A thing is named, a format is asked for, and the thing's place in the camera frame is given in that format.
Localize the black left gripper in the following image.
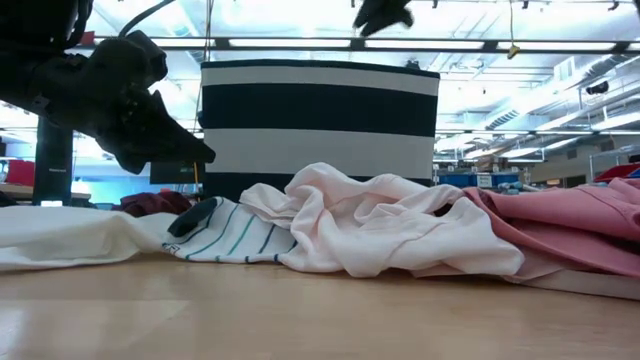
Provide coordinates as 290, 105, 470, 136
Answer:
47, 30, 217, 175

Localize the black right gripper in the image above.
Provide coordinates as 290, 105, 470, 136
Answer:
352, 0, 415, 37

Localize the maroon garment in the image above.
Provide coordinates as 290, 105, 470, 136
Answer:
110, 189, 195, 218

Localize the white garment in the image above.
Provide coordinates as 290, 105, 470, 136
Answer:
0, 204, 174, 274

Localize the pale pink garment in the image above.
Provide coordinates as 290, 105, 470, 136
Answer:
238, 161, 525, 279

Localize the salmon pink garment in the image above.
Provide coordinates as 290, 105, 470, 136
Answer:
462, 177, 640, 281

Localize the black monitor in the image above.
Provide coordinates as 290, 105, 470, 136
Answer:
149, 161, 206, 185

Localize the black tower unit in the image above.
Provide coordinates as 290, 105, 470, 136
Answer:
32, 117, 75, 207

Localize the navy white striped fabric bin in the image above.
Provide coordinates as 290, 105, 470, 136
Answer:
198, 58, 441, 201

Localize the white sock with teal stripes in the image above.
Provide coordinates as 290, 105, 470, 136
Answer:
160, 196, 301, 265

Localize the wooden side table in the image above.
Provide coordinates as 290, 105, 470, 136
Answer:
0, 183, 92, 201

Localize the red storage bin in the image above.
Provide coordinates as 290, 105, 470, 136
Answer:
4, 159, 36, 187

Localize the blue storage bin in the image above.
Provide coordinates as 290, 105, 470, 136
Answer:
436, 172, 477, 189
492, 172, 522, 189

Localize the red tray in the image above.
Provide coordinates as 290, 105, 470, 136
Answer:
593, 162, 640, 184

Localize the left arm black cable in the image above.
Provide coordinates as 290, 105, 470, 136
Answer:
118, 0, 177, 37

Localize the yellow hanging cord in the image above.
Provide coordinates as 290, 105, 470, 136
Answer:
505, 0, 521, 61

